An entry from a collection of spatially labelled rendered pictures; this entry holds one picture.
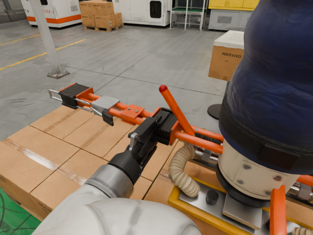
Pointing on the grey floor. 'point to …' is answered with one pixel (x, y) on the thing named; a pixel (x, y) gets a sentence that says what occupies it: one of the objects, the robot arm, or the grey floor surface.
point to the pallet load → (100, 16)
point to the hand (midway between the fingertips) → (159, 124)
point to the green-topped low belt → (187, 14)
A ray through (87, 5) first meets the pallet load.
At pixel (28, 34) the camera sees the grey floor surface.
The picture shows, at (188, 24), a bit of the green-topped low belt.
